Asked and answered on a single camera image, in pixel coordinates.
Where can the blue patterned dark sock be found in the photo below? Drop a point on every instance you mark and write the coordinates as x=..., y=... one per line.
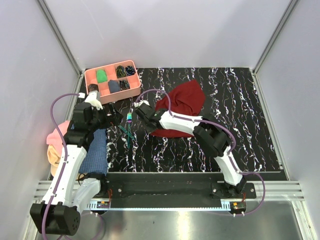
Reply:
x=130, y=70

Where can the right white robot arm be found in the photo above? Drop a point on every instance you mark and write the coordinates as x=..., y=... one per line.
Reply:
x=214, y=140

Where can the pink divided organizer tray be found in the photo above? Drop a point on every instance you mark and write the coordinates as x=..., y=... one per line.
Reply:
x=105, y=95

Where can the dark red cloth napkin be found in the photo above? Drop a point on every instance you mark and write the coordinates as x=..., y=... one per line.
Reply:
x=187, y=98

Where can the iridescent handled spoon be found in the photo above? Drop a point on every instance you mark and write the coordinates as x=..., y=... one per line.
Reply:
x=126, y=132

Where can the pink cloth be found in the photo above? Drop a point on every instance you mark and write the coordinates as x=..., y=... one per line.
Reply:
x=54, y=138

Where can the blue checkered cloth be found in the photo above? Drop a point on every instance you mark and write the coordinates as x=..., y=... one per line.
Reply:
x=95, y=160

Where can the dark striped rolled sock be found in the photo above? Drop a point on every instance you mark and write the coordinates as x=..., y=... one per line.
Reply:
x=124, y=85

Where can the yellow patterned dark sock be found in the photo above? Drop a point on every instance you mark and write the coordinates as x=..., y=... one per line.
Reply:
x=120, y=72

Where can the grey blue rolled sock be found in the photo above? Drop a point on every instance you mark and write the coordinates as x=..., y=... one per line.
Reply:
x=113, y=86

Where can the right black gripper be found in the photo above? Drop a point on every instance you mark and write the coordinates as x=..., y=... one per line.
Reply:
x=150, y=130

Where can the green rolled sock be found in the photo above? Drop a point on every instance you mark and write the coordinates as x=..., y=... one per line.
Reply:
x=101, y=76

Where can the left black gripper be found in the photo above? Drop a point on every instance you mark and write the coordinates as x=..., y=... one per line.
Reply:
x=116, y=117

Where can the iridescent rainbow fork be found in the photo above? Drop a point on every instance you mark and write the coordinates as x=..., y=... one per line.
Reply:
x=129, y=121

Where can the dark brown rolled sock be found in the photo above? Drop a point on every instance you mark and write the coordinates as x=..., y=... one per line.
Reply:
x=93, y=87

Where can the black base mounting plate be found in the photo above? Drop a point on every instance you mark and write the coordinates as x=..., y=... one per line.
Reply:
x=213, y=184

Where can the peach orange cloth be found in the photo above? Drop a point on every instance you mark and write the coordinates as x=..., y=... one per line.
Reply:
x=54, y=156

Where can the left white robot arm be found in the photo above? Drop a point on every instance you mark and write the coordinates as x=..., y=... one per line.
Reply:
x=59, y=212

